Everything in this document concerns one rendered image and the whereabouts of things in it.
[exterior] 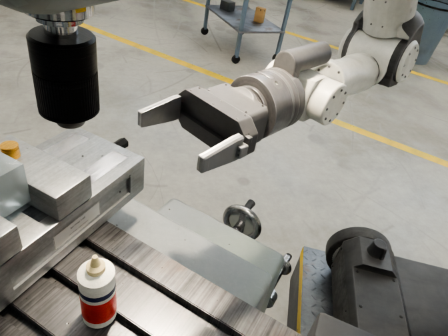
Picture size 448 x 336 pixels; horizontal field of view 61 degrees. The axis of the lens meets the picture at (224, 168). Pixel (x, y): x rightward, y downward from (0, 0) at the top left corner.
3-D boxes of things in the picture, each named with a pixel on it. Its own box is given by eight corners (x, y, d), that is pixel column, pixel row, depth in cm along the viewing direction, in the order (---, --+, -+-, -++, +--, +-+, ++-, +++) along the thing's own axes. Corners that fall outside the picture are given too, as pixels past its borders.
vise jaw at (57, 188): (15, 155, 57) (9, 133, 54) (93, 197, 52) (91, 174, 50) (-23, 176, 52) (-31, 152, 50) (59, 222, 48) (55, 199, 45)
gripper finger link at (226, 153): (199, 150, 39) (239, 132, 42) (195, 174, 40) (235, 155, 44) (209, 158, 38) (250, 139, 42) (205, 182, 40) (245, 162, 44)
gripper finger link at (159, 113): (141, 132, 45) (181, 118, 49) (141, 109, 43) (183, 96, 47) (133, 126, 46) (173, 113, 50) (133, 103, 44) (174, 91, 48)
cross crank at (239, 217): (227, 219, 114) (234, 189, 106) (263, 237, 110) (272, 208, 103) (199, 253, 102) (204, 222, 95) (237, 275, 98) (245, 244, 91)
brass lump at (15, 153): (13, 149, 52) (10, 138, 50) (24, 155, 51) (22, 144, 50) (-2, 157, 50) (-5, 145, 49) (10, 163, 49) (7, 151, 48)
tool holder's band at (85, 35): (109, 51, 29) (109, 38, 28) (53, 65, 25) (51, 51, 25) (71, 31, 30) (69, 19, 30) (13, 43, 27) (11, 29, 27)
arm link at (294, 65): (239, 115, 58) (283, 97, 65) (295, 148, 53) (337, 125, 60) (253, 42, 51) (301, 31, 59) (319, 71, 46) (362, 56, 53)
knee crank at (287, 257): (279, 253, 118) (283, 240, 114) (297, 262, 116) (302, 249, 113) (248, 305, 102) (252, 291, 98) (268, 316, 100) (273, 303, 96)
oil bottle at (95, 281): (99, 293, 49) (94, 235, 42) (123, 310, 47) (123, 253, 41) (75, 317, 46) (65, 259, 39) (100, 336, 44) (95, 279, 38)
